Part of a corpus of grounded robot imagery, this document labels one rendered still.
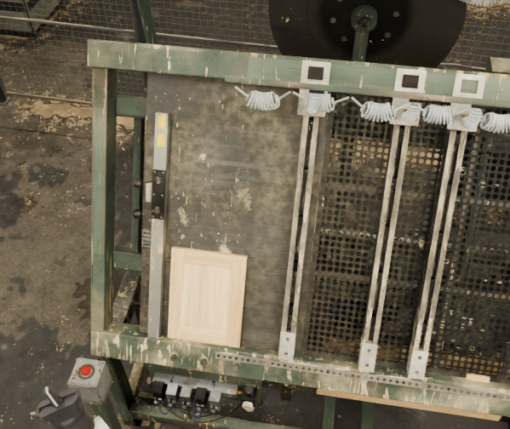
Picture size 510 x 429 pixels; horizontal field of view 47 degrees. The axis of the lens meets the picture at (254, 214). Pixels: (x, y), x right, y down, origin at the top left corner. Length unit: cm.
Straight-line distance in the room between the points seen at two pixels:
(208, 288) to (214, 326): 17
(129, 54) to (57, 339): 205
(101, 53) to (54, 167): 257
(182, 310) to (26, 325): 158
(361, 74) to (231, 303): 105
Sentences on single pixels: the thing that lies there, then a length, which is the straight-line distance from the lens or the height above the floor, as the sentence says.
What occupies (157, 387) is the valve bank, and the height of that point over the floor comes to 76.
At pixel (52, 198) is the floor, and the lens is 456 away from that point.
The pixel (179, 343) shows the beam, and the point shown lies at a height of 90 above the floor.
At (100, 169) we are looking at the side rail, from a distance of 242.
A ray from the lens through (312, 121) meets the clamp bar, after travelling 220.
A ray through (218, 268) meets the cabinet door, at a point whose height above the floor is 118.
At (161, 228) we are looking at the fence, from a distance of 241.
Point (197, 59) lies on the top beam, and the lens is 221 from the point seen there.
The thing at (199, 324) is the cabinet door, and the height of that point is 96.
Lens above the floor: 312
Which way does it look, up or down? 48 degrees down
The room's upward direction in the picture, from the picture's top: 1 degrees counter-clockwise
